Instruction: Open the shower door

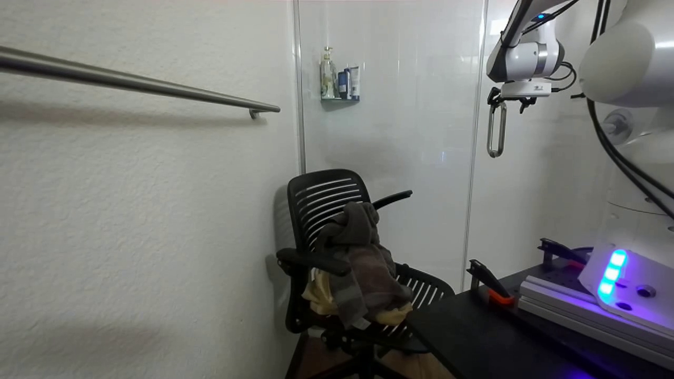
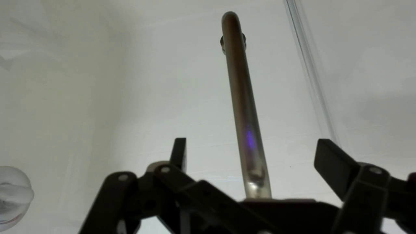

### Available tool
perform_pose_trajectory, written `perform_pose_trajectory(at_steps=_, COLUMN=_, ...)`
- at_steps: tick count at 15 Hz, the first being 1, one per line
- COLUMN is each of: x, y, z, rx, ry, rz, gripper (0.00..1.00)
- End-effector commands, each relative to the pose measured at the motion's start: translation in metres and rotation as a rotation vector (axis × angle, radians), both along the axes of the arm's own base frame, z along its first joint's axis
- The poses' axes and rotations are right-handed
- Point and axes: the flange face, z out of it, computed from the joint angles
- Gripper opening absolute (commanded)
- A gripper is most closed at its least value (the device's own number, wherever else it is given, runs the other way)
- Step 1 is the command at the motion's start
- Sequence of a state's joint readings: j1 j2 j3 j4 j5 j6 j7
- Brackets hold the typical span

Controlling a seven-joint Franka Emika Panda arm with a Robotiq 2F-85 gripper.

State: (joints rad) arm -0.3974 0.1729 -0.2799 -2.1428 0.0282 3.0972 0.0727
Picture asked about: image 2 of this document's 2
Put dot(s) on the fixed glass shower panel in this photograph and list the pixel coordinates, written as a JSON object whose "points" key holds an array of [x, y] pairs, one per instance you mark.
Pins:
{"points": [[372, 78]]}

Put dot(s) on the round translucent shower knob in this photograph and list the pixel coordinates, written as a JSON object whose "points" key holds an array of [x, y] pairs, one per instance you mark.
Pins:
{"points": [[13, 199]]}

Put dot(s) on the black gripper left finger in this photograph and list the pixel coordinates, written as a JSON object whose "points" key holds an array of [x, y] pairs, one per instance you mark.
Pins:
{"points": [[164, 190]]}

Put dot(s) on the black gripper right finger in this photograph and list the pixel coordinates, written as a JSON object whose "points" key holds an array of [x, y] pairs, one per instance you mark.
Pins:
{"points": [[364, 190]]}

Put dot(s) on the glass shower door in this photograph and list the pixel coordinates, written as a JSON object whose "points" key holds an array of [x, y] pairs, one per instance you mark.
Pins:
{"points": [[151, 78]]}

